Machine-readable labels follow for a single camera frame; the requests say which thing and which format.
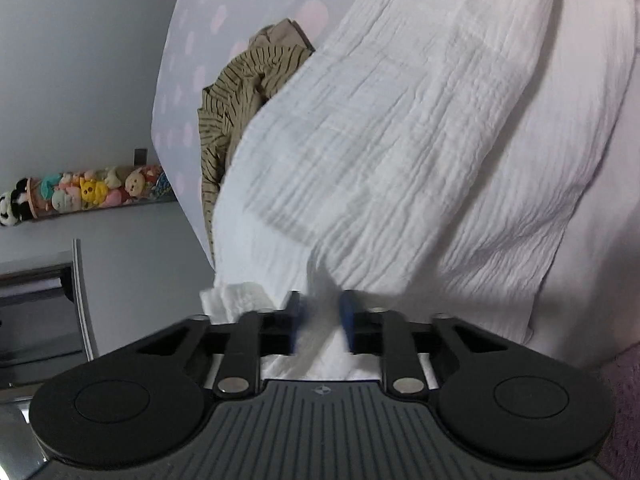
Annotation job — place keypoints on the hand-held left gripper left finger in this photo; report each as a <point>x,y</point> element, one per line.
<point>296,322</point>

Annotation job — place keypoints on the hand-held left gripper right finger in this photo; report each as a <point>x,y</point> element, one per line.
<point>349,322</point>

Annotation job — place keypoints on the white crinkled garment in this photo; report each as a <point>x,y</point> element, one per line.
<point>400,135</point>

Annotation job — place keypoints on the white window sill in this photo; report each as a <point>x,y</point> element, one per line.
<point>84,300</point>

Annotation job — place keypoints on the olive striped garment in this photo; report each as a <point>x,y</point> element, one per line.
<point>230,95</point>

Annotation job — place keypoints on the clear tube of plush toys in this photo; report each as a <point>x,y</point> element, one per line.
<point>90,192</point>

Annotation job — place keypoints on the cream white cloth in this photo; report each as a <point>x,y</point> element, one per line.
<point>590,260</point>

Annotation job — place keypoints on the bed with pink dotted sheet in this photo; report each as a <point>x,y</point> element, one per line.
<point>185,60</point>

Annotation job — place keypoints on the taupe garment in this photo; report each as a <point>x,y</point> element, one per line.
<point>280,35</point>

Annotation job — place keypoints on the person's leg in purple pants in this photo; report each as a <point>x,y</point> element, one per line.
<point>625,410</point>

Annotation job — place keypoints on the panda plush toy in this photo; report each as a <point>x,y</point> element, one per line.
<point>12,205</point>

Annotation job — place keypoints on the dark wall socket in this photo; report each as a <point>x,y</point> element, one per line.
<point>141,156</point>

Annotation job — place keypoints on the window with dark frame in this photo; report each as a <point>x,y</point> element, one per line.
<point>35,320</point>

